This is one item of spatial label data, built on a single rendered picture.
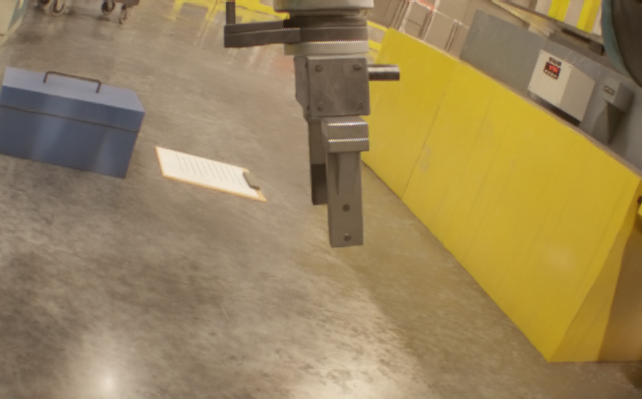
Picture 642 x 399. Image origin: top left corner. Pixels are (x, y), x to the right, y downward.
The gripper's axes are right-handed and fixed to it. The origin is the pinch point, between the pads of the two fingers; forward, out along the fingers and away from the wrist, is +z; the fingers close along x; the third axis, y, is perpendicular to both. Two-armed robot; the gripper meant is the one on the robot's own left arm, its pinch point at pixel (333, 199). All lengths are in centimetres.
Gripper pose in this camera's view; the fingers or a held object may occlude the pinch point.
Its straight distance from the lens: 62.4
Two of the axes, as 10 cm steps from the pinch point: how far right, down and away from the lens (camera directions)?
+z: 0.5, 9.7, 2.5
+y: 9.9, -0.7, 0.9
